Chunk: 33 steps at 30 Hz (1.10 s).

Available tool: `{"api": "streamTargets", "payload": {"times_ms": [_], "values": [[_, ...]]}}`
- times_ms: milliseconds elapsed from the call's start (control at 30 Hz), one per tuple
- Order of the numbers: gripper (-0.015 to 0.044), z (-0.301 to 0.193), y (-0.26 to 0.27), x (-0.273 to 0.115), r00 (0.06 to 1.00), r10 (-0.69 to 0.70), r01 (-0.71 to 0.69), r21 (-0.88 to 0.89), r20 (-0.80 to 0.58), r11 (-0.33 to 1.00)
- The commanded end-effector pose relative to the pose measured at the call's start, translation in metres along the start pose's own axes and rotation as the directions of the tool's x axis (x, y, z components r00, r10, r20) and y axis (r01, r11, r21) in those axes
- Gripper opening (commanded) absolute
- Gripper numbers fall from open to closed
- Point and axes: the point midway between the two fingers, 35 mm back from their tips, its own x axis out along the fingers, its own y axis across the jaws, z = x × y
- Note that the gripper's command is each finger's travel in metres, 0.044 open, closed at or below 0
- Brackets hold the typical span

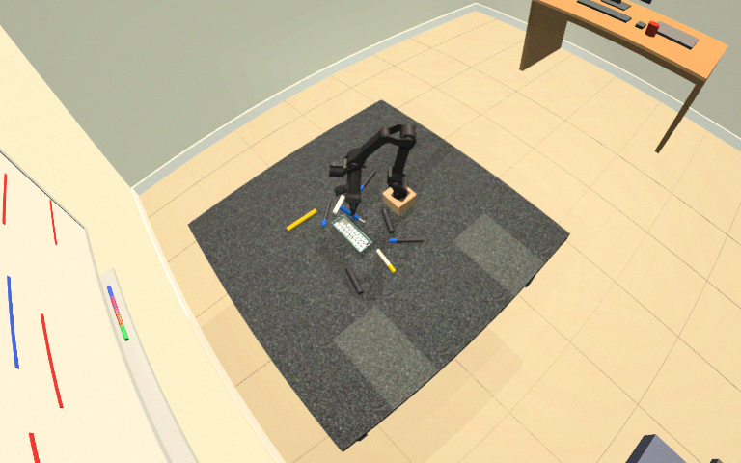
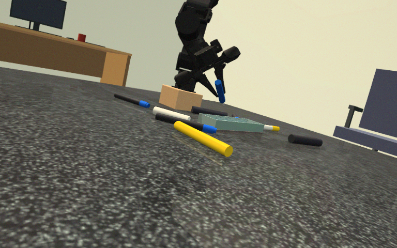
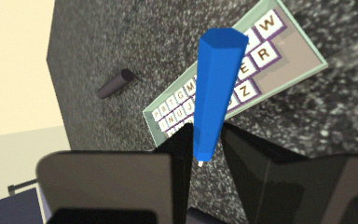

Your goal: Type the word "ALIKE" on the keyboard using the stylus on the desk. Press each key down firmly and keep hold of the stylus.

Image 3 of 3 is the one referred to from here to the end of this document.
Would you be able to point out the blue stylus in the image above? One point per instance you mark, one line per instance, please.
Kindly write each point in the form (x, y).
(220, 55)

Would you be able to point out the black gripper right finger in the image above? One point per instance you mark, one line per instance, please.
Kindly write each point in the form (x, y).
(279, 186)

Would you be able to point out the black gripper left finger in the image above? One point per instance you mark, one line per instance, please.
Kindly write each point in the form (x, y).
(156, 180)

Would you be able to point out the small keyboard with keys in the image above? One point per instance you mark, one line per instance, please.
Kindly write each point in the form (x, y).
(279, 54)

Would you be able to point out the dark grey cylinder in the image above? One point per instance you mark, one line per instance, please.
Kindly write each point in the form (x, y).
(195, 216)
(117, 82)

